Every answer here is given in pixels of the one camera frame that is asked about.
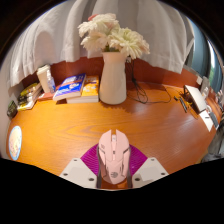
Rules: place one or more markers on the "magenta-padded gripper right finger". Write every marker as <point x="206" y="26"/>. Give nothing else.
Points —
<point x="138" y="160"/>

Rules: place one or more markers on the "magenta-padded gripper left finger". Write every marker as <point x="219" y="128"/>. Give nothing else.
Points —
<point x="88" y="160"/>

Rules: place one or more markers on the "pink computer mouse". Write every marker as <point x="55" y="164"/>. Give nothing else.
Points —
<point x="114" y="156"/>

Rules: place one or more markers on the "round blue-rimmed mouse pad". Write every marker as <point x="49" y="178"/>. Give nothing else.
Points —
<point x="15" y="143"/>

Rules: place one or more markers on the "yellow orange book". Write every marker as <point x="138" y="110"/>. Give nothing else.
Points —
<point x="90" y="90"/>

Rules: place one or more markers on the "black pen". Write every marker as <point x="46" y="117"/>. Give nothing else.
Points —
<point x="183" y="104"/>

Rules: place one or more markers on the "blue book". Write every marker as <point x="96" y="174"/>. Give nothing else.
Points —
<point x="70" y="87"/>

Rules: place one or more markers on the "red notebook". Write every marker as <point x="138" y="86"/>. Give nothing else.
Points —
<point x="45" y="96"/>

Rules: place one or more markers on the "white paper sheet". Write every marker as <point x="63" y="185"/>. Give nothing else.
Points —
<point x="206" y="120"/>

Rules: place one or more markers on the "dark grey chair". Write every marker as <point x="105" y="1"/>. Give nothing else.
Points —
<point x="216" y="146"/>

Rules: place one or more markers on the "yellow white book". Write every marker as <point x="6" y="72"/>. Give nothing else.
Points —
<point x="29" y="105"/>

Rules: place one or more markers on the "white ceramic vase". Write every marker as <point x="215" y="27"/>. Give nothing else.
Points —
<point x="113" y="81"/>

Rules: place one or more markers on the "small clear bottle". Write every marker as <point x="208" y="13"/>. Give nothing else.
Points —
<point x="51" y="84"/>

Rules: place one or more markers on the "white laptop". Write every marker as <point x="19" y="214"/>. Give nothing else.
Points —
<point x="196" y="98"/>

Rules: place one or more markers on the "dark green-lined mug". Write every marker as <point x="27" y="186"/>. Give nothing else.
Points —
<point x="12" y="109"/>

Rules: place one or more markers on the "dark-framed window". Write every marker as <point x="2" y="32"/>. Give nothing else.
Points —
<point x="203" y="53"/>

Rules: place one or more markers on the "white flower bouquet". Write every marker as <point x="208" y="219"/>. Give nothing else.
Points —
<point x="115" y="35"/>

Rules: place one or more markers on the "white curtain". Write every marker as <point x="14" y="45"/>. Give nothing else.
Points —
<point x="46" y="36"/>

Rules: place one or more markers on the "small picture frame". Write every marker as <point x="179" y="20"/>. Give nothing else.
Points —
<point x="205" y="86"/>

